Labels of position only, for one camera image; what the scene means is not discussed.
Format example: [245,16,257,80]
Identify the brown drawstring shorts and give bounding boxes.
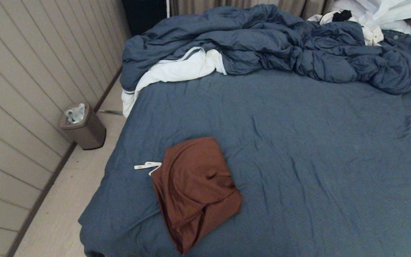
[134,137,243,255]

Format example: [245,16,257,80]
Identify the crumpled blue duvet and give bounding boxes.
[120,4,411,95]

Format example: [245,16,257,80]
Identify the brown trash bin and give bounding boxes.
[58,103,107,150]

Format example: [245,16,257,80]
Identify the beige curtain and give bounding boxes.
[170,0,336,20]

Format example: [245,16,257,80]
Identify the clear plastic bin bag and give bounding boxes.
[65,103,86,124]

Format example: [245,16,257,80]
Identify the blue bed sheet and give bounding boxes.
[78,68,411,257]

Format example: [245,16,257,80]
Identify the small black garment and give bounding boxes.
[333,10,353,22]

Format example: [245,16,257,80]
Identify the cream buttoned shirt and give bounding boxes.
[307,10,384,46]

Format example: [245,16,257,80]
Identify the white crumpled garment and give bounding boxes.
[334,0,411,34]

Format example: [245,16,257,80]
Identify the blue denim garment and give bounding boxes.
[382,29,411,57]

